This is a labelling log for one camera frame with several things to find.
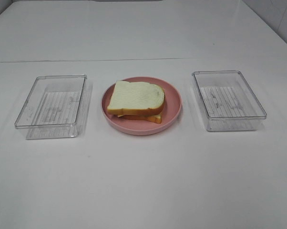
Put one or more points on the bread slice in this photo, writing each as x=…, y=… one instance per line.
x=153, y=118
x=136, y=98

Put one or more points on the pink round plate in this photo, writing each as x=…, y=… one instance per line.
x=171, y=110

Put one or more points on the clear plastic tray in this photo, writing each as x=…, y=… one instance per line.
x=227, y=102
x=54, y=108

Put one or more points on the clear left plastic tray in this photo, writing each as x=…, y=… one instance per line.
x=54, y=108

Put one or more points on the clear right plastic tray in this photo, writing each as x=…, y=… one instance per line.
x=227, y=102

